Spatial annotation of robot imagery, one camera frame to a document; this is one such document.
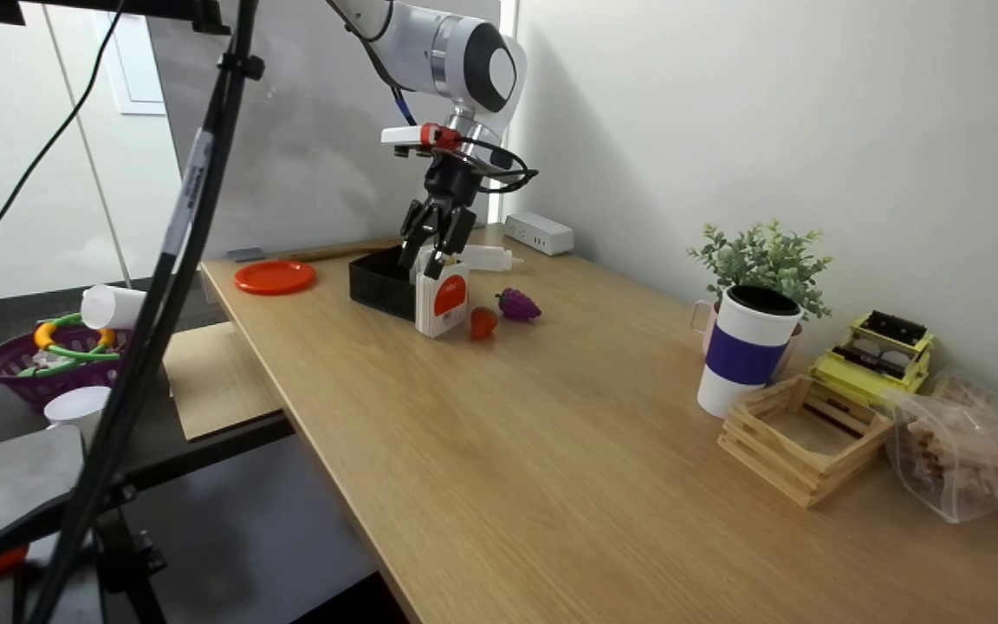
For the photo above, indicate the black bookcase box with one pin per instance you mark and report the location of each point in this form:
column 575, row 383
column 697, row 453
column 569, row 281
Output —
column 379, row 284

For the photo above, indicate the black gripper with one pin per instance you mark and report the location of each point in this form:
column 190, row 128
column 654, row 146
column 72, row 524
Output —
column 452, row 190

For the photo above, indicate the wooden slat crate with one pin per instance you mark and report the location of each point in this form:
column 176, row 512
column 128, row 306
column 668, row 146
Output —
column 753, row 446

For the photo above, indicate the white power strip box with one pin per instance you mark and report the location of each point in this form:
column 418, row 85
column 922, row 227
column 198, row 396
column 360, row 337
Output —
column 540, row 232

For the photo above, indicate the light wooden board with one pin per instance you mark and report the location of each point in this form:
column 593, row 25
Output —
column 222, row 383

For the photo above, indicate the orange toy pepper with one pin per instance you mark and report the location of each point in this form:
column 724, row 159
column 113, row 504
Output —
column 482, row 322

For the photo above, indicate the black tripod stand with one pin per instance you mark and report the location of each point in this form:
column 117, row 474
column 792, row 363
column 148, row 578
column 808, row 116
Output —
column 122, row 566

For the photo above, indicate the orange plastic plate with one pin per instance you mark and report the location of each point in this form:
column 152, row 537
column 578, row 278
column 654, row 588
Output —
column 277, row 278

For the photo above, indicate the grey flat board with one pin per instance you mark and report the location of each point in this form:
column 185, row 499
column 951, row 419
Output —
column 2, row 485

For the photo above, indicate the black bar orange tip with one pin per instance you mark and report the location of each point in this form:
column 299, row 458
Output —
column 176, row 461

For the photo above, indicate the clear container wooden blocks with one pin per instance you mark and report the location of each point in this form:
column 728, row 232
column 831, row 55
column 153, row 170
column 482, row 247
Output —
column 967, row 454

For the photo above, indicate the purple plastic basket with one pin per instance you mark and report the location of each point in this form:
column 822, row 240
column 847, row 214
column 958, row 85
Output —
column 27, row 375

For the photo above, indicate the white book red orange print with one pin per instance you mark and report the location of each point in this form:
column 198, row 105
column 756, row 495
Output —
column 448, row 301

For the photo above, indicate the potted plant white purple cup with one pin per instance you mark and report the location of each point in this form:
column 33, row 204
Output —
column 742, row 348

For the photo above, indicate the purple toy eggplant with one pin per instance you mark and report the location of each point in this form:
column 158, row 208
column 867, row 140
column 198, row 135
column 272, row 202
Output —
column 518, row 306

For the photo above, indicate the yellow black device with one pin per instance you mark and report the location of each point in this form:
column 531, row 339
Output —
column 867, row 370

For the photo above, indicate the white grey Franka robot arm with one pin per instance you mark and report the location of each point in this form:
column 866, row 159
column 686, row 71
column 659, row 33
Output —
column 433, row 45

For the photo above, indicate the white plastic cup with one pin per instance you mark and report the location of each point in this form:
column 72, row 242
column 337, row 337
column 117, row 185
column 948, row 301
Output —
column 72, row 406
column 113, row 306

